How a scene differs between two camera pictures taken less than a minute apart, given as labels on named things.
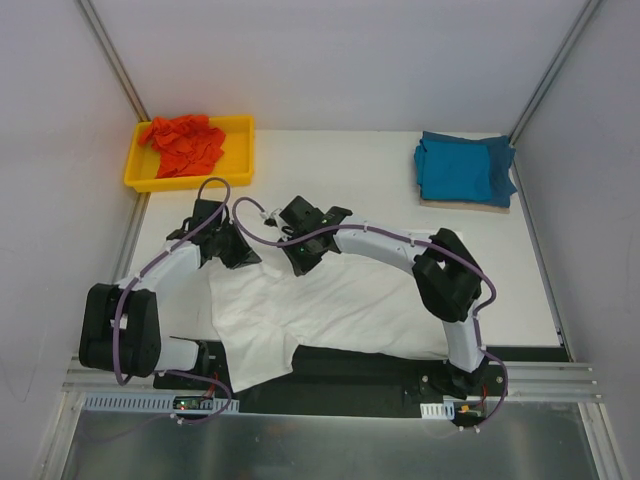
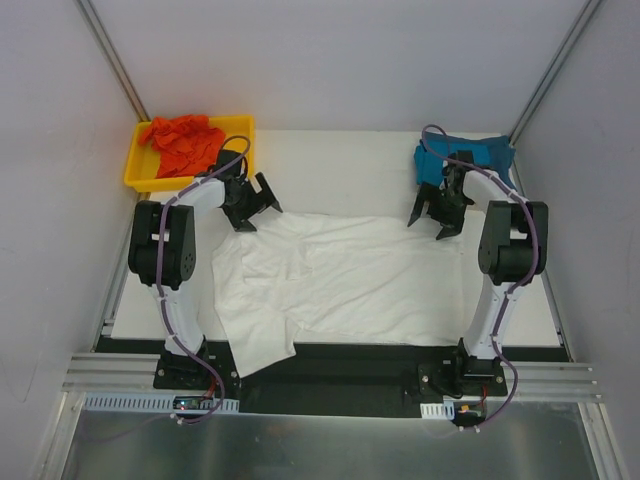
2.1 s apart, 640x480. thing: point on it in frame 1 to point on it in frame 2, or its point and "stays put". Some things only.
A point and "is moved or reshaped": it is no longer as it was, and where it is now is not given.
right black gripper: x=297 y=255 to x=442 y=212
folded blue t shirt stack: x=450 y=168 stays put
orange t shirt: x=187 y=145 stays put
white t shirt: x=266 y=312 is moved or reshaped
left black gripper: x=236 y=246 to x=250 y=203
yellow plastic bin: x=236 y=164 stays put
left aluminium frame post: x=138 y=109 stays put
